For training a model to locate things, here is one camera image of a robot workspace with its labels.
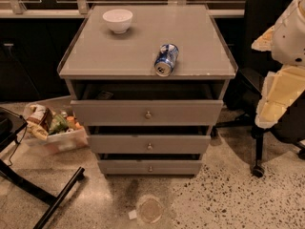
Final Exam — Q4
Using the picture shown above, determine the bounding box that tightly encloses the small white paper scrap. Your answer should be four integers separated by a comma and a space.
128, 210, 137, 219

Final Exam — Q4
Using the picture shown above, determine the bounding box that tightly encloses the dark object in top drawer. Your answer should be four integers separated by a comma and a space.
96, 91, 113, 100

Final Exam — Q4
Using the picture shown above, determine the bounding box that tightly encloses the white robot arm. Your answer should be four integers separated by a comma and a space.
252, 0, 305, 129

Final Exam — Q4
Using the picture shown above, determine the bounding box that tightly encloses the chip bag in bin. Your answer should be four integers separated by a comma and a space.
27, 104, 52, 140

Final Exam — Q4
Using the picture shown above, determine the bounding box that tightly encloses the clear plastic snack bin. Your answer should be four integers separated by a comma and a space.
23, 95, 88, 154

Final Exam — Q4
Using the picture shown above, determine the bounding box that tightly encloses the blue soda can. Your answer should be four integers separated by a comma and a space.
154, 44, 179, 76

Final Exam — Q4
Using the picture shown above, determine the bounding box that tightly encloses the grey bottom drawer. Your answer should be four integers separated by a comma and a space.
98, 154, 202, 176

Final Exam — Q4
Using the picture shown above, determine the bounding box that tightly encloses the grey drawer cabinet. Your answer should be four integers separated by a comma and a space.
56, 3, 239, 177

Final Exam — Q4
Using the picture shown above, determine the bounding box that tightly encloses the grey top drawer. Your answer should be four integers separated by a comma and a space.
71, 81, 222, 126

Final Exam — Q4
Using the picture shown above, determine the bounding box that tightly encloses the grey middle drawer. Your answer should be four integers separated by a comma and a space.
89, 126, 211, 155

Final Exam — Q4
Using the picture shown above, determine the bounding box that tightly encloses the grey drawer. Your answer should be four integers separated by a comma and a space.
71, 81, 222, 126
98, 154, 202, 176
89, 126, 211, 155

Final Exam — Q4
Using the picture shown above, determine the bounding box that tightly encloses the black office chair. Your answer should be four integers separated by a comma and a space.
224, 0, 293, 177

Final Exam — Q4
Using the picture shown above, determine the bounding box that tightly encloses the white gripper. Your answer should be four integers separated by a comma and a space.
252, 26, 305, 129

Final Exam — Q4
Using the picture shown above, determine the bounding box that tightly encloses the white ceramic bowl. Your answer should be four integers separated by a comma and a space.
102, 9, 133, 33

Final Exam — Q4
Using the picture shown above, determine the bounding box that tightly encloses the green snack bag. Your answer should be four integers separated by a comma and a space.
49, 114, 69, 135

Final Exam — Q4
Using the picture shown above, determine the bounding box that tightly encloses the black stand with base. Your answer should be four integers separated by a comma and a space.
0, 107, 85, 229

